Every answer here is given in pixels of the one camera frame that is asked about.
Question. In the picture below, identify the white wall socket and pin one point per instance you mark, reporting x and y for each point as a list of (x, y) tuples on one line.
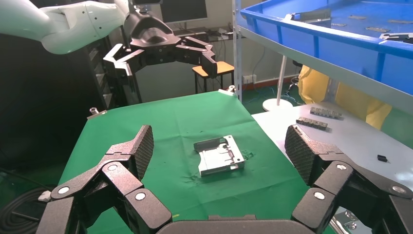
[(249, 79)]

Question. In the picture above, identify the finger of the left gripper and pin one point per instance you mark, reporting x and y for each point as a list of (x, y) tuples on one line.
[(206, 58), (121, 64)]

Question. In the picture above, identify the galvanized sheet metal bracket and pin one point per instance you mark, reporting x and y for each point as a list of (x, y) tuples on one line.
[(398, 37), (309, 16), (219, 158)]

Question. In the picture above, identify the yellow plastic bag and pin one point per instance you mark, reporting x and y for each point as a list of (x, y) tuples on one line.
[(351, 100)]

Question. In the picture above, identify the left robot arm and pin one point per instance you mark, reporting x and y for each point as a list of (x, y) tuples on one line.
[(64, 22)]

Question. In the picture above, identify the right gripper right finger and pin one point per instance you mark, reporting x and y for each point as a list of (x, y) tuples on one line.
[(332, 171)]

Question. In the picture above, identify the cluttered background desk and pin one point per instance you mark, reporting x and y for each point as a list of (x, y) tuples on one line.
[(219, 34)]

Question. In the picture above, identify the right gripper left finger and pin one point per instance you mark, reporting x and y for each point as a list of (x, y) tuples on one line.
[(122, 181)]

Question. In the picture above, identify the green cloth mat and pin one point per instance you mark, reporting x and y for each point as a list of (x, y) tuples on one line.
[(193, 122)]

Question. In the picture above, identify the orange seat stool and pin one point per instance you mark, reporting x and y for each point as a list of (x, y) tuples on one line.
[(222, 68)]

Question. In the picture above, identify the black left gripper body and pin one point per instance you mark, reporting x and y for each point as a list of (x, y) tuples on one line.
[(151, 42)]

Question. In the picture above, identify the tan tape strip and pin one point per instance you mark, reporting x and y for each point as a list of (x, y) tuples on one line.
[(338, 24), (400, 22), (377, 29)]

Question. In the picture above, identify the tiny black plastic piece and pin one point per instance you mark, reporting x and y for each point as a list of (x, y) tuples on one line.
[(382, 158)]

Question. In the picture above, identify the blue plastic bin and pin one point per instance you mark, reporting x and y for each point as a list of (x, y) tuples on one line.
[(322, 48)]

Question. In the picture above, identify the silver binder clip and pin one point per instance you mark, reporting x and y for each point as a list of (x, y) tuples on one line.
[(96, 113), (228, 90)]

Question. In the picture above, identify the grey metal upright post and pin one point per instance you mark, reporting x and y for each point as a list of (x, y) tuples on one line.
[(237, 48)]

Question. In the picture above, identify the black computer monitor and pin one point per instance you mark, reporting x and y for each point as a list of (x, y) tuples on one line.
[(184, 9)]

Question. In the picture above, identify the small ribbed metal strip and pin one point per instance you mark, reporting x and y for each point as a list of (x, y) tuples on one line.
[(326, 112), (311, 123)]

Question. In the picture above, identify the white lamp stand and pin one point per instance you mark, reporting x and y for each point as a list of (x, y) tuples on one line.
[(277, 105)]

